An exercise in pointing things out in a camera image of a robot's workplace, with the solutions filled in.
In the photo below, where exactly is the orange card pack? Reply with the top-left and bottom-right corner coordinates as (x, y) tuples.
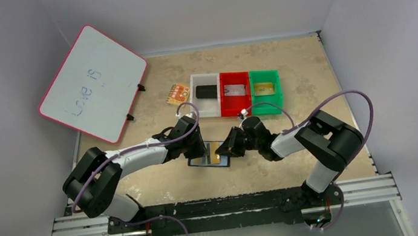
(166, 83), (191, 105)

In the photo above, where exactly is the green plastic bin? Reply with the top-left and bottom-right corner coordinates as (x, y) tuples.
(248, 70), (284, 116)

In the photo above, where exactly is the black leather card holder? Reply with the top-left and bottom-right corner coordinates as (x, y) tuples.
(188, 141), (230, 168)

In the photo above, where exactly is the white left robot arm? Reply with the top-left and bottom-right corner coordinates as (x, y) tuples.
(62, 112), (206, 231)

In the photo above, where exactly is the black object in white bin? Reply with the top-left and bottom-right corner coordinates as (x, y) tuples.
(195, 85), (218, 99)

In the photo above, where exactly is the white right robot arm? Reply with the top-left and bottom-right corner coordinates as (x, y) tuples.
(215, 110), (364, 206)

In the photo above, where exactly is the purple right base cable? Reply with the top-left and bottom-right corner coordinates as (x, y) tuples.
(303, 182), (348, 234)

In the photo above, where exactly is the red plastic bin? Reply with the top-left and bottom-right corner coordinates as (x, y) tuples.
(219, 71), (252, 117)

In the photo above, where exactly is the clear card in red bin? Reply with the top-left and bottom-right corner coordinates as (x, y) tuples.
(223, 84), (247, 97)

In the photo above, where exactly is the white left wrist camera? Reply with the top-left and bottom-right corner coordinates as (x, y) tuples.
(183, 111), (198, 120)

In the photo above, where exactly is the white plastic bin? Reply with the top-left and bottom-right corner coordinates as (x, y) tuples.
(189, 73), (221, 118)

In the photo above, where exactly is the gold card in green bin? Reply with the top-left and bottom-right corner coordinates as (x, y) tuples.
(253, 82), (275, 97)

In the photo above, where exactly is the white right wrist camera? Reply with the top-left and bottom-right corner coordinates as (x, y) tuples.
(238, 108), (249, 120)

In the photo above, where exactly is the gold credit card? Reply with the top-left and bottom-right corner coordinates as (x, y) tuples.
(203, 140), (228, 166)
(190, 157), (206, 166)

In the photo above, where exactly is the pink framed whiteboard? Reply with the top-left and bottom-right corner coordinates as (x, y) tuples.
(38, 25), (148, 143)

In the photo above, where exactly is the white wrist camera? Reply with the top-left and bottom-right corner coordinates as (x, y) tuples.
(238, 108), (249, 120)
(183, 111), (198, 120)

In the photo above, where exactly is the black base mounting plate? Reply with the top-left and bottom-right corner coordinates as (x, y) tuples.
(108, 183), (344, 236)

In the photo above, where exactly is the aluminium rail frame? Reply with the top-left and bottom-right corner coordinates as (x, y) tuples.
(34, 169), (416, 236)

